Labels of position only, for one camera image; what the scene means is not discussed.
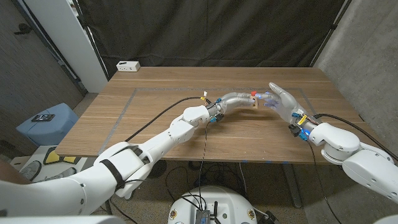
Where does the black backdrop curtain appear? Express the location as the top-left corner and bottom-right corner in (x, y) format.
(76, 0), (346, 77)

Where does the round black floor fan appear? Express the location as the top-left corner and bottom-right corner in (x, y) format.
(149, 159), (168, 179)

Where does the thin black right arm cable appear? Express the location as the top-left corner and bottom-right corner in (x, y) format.
(307, 140), (343, 224)

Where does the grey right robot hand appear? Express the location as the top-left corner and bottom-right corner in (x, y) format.
(255, 82), (320, 133)

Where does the blue padded stool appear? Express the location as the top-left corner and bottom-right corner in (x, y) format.
(15, 103), (80, 147)

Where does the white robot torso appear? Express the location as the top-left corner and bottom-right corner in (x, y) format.
(167, 185), (258, 224)

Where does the white pillar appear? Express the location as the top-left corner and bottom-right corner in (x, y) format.
(23, 0), (108, 93)

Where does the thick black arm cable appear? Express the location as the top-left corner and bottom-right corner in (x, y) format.
(313, 113), (398, 162)
(124, 96), (208, 143)

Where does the person's bare leg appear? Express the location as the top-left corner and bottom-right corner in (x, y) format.
(0, 161), (32, 186)

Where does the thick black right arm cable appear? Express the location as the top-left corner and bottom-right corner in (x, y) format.
(313, 113), (398, 162)

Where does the black backdrop stand pole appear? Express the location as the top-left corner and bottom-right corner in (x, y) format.
(70, 0), (110, 81)
(309, 0), (354, 68)

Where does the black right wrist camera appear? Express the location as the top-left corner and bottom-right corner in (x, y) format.
(288, 124), (302, 138)

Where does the grey table leg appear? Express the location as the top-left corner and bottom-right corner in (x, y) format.
(281, 163), (303, 208)

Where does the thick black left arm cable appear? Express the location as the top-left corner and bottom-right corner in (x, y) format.
(124, 96), (208, 143)

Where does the black door handle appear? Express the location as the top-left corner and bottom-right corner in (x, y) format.
(13, 23), (34, 35)

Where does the black wall rail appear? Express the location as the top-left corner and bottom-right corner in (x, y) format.
(12, 0), (88, 95)

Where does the black floor cable tangle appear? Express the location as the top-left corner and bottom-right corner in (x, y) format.
(164, 160), (249, 200)

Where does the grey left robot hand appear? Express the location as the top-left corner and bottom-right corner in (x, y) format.
(207, 91), (256, 116)

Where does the white power outlet box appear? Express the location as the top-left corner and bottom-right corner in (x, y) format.
(116, 60), (141, 72)

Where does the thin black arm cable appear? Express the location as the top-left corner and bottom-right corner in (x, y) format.
(123, 121), (213, 211)
(307, 140), (343, 224)

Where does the grey sneaker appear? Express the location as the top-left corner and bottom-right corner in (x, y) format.
(35, 167), (77, 184)

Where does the grey electronics module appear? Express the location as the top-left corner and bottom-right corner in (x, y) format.
(195, 208), (211, 224)

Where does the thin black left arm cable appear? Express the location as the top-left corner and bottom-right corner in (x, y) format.
(123, 121), (213, 211)

